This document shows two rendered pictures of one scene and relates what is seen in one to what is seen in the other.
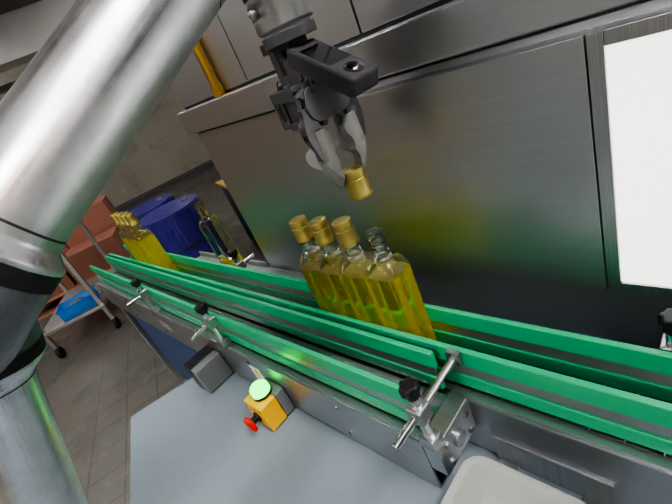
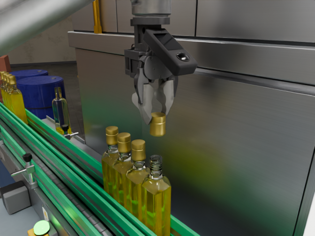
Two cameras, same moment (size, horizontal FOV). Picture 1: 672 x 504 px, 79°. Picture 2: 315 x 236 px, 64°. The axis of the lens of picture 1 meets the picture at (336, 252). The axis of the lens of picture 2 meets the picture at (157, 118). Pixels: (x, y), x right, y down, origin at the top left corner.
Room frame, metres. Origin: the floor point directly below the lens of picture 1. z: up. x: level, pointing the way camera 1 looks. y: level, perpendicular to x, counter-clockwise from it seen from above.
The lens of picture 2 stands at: (0.06, -0.02, 1.44)
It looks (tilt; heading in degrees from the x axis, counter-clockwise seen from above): 21 degrees down; 354
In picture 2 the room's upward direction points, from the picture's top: straight up
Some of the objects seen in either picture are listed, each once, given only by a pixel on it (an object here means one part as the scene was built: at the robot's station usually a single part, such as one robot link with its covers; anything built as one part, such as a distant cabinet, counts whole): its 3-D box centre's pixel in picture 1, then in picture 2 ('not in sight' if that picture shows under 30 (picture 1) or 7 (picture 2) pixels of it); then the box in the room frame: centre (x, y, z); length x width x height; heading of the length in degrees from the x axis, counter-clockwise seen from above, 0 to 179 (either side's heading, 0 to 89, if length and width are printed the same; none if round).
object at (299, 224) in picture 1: (301, 229); (112, 135); (0.71, 0.04, 1.14); 0.04 x 0.04 x 0.04
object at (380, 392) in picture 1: (172, 305); (11, 145); (1.12, 0.51, 0.93); 1.75 x 0.01 x 0.08; 37
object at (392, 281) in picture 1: (402, 306); (155, 211); (0.57, -0.07, 0.99); 0.06 x 0.06 x 0.21; 36
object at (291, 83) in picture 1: (303, 79); (149, 49); (0.59, -0.06, 1.38); 0.09 x 0.08 x 0.12; 29
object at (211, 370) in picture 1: (208, 369); (15, 197); (0.93, 0.45, 0.79); 0.08 x 0.08 x 0.08; 37
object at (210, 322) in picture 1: (205, 332); (23, 173); (0.85, 0.36, 0.94); 0.07 x 0.04 x 0.13; 127
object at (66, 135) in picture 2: (246, 264); (71, 137); (1.13, 0.26, 0.94); 0.07 x 0.04 x 0.13; 127
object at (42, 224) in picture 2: (259, 388); (41, 227); (0.70, 0.28, 0.84); 0.05 x 0.05 x 0.03
